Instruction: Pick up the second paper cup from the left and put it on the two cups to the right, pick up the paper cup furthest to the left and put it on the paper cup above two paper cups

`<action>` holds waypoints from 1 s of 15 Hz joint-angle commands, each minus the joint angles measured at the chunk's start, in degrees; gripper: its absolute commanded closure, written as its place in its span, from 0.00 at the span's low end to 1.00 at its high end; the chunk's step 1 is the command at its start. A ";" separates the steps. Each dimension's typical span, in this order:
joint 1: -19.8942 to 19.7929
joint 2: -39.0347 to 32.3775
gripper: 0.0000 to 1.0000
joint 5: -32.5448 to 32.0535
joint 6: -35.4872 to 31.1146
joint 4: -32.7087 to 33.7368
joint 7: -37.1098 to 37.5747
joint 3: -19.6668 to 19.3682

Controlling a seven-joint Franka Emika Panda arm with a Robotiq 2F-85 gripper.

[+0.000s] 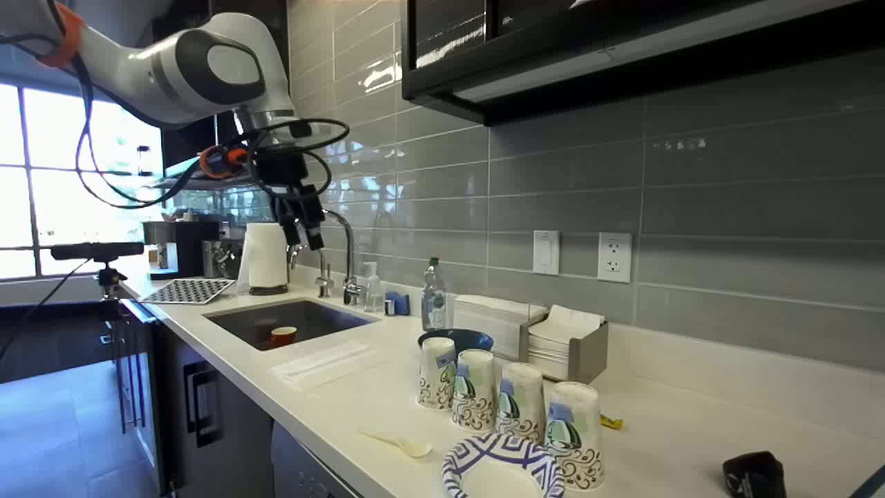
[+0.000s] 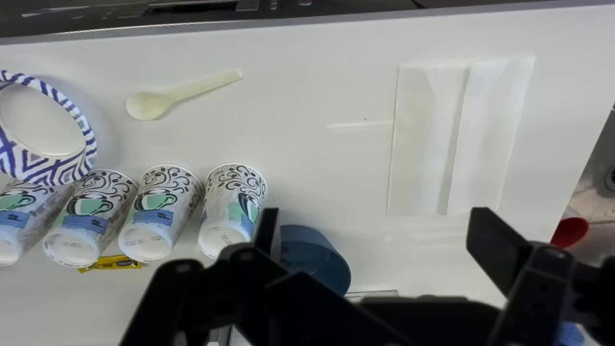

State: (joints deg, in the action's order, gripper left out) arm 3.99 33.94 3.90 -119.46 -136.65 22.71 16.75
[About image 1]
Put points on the napkin holder with napkins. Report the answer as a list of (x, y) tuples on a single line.
[(560, 342)]

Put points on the clear water bottle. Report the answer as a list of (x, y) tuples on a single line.
[(433, 305)]

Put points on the white wall outlet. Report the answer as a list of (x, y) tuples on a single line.
[(614, 256)]

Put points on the dish drying mat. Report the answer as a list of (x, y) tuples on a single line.
[(189, 292)]

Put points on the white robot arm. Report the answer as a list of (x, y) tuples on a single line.
[(223, 65)]

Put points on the chrome sink faucet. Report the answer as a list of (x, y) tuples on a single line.
[(353, 288)]

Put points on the dark upper cabinet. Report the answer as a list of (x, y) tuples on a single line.
[(510, 58)]

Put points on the black small object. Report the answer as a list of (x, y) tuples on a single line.
[(754, 475)]

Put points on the blue bowl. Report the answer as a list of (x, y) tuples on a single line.
[(463, 339)]

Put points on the yellow small item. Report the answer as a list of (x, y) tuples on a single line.
[(613, 422)]

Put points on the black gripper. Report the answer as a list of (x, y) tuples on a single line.
[(295, 204)]

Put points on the blue patterned paper plate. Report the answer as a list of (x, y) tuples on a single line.
[(501, 466)]

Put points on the patterned paper cup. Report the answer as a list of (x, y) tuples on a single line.
[(437, 361), (520, 406), (574, 432), (473, 389)]

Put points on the white light switch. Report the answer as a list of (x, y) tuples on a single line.
[(546, 253)]

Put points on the white plastic spoon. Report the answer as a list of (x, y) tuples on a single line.
[(405, 446)]

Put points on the camera on tripod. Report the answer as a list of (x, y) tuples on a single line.
[(112, 313)]

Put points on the coffee machine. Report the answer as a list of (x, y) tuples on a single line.
[(189, 251)]

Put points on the blue sponge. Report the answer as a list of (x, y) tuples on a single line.
[(395, 302)]

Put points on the red cup in sink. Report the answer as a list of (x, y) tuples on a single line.
[(282, 335)]

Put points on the kitchen sink basin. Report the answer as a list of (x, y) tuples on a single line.
[(252, 325)]

